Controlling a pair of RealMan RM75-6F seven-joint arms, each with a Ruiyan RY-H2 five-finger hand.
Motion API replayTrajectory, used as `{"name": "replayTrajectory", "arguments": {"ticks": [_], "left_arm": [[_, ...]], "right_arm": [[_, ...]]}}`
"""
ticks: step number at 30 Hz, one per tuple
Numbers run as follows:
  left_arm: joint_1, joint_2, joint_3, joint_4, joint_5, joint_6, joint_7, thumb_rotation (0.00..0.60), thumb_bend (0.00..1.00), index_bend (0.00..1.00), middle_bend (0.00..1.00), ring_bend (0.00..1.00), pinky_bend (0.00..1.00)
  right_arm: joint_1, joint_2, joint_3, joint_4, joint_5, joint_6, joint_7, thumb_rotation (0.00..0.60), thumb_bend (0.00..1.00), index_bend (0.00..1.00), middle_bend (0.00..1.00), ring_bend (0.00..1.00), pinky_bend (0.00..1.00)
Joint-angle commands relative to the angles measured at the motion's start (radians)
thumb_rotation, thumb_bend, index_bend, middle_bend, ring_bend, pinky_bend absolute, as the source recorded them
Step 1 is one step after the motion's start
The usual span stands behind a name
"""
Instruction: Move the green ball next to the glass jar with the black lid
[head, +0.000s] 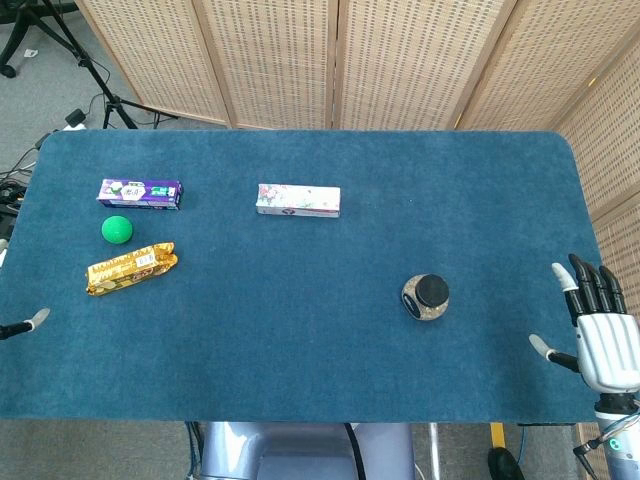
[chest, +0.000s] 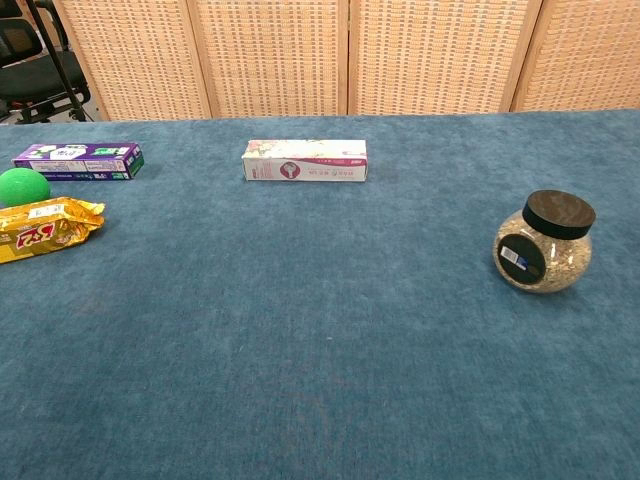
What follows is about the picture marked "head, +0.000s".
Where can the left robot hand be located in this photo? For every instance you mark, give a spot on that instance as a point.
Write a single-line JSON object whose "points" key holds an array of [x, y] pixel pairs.
{"points": [[37, 316]]}

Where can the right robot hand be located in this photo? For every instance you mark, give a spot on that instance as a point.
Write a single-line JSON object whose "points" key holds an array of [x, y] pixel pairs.
{"points": [[607, 345]]}

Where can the green ball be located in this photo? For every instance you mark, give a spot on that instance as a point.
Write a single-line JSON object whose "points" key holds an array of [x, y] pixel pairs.
{"points": [[117, 230]]}

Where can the gold snack packet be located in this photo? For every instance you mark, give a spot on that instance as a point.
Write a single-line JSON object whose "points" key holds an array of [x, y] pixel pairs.
{"points": [[131, 269]]}

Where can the purple toothpaste box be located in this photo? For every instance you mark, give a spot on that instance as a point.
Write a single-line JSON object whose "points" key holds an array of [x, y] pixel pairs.
{"points": [[140, 194]]}

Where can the round black-topped container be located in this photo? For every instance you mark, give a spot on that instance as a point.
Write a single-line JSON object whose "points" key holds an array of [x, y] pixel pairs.
{"points": [[426, 298]]}

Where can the white floral toothpaste box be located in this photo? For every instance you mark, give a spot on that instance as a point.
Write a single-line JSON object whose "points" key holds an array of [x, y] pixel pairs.
{"points": [[299, 200]]}

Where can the black floor foot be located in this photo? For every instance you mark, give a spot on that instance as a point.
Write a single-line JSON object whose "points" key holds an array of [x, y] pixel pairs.
{"points": [[502, 465]]}

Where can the black power adapter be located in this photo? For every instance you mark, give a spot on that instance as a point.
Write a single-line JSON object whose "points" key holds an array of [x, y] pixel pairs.
{"points": [[75, 117]]}

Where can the white table leg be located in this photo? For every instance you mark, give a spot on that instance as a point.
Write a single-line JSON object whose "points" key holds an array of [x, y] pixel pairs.
{"points": [[434, 450]]}

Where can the black tripod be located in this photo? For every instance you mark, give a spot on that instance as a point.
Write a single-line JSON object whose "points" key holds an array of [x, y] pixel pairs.
{"points": [[112, 102]]}

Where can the blue table mat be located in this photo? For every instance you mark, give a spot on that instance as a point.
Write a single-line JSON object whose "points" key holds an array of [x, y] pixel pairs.
{"points": [[300, 325]]}

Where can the black office chair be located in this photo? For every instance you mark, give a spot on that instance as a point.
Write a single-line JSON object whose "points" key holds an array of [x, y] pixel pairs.
{"points": [[20, 30]]}

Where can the grey robot torso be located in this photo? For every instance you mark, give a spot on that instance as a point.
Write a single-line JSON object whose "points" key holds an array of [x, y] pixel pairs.
{"points": [[300, 452]]}

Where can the bamboo folding screen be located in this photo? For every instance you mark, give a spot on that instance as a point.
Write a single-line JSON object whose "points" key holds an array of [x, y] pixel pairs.
{"points": [[400, 60]]}

